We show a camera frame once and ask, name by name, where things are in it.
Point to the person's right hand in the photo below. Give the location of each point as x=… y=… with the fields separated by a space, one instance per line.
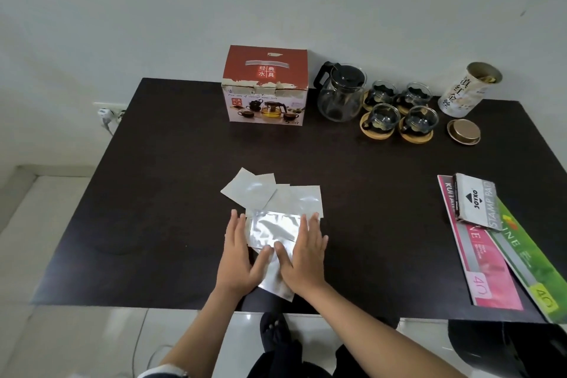
x=308 y=262

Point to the person's left hand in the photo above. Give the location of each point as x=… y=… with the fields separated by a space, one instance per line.
x=237 y=267

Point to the group of silver foil pouches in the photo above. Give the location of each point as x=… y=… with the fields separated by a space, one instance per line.
x=274 y=227

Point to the bamboo coaster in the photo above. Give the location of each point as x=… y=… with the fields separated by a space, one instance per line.
x=366 y=104
x=416 y=139
x=376 y=135
x=401 y=109

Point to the glass cup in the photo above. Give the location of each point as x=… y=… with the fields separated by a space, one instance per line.
x=419 y=121
x=416 y=94
x=382 y=92
x=382 y=118

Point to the glass teapot black lid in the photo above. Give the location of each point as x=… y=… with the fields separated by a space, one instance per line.
x=341 y=98

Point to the white packet black logo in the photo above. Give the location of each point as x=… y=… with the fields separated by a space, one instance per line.
x=471 y=200

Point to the gold round tin lid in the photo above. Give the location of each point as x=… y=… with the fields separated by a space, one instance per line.
x=463 y=132

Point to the red cardboard tea set box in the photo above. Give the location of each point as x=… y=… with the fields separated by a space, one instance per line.
x=266 y=63

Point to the green packet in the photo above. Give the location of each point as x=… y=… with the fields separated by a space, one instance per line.
x=531 y=267

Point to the white tea tin gold lid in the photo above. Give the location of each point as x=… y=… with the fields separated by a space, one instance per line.
x=460 y=94

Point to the person's right forearm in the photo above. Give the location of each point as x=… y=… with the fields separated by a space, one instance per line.
x=381 y=342

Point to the person's left forearm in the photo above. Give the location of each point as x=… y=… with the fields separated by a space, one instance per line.
x=204 y=338

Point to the person's black trousers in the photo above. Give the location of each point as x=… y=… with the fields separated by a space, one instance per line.
x=283 y=355

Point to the dark wooden table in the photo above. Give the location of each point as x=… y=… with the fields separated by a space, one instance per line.
x=155 y=214

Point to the striped shirt sleeve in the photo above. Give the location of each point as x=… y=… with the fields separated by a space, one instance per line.
x=161 y=372

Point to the pink packet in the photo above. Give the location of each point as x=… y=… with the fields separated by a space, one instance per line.
x=487 y=267

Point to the white power plug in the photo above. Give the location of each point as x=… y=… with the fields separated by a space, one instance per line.
x=105 y=115

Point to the white wall socket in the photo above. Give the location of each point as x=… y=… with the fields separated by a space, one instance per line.
x=110 y=105

